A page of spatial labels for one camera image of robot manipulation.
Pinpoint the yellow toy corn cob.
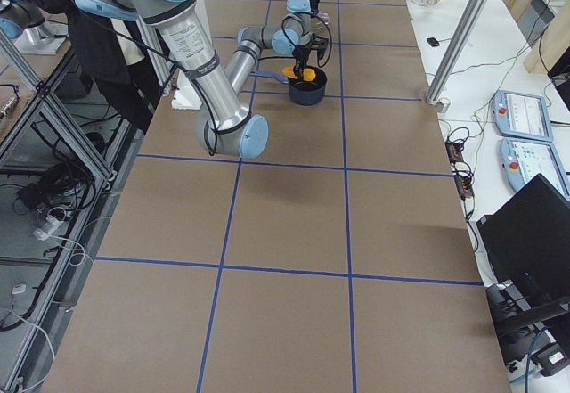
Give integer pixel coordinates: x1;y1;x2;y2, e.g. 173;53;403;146
281;66;317;82

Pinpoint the glass pot lid purple knob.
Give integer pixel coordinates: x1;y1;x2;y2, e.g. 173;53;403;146
312;10;330;28

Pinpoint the black small box on desk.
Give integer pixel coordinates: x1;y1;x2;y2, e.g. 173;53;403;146
427;37;440;47

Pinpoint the person in black coat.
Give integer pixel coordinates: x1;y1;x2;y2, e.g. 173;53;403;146
27;0;162;133

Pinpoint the black orange power strip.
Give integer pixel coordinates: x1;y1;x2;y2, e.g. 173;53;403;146
444;140;475;200

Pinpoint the upper teach pendant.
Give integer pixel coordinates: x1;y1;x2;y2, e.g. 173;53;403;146
492;89;554;143

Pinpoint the teach pendant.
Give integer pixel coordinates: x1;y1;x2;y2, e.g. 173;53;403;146
492;89;554;143
500;137;569;199

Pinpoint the lower teach pendant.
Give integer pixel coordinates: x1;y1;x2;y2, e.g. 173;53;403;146
500;137;569;199

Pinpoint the black laptop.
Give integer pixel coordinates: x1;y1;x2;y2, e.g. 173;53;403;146
476;174;569;299

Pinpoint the black monitor stand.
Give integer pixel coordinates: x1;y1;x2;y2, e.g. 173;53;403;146
485;274;569;348

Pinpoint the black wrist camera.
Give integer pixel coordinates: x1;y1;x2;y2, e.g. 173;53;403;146
311;34;330;60

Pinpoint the dark blue saucepan purple handle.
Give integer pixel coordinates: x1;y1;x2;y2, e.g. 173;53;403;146
250;66;328;106

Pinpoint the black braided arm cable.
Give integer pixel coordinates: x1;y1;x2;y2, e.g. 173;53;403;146
253;9;334;71

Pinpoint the aluminium frame post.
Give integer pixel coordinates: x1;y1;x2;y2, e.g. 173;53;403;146
426;0;487;113

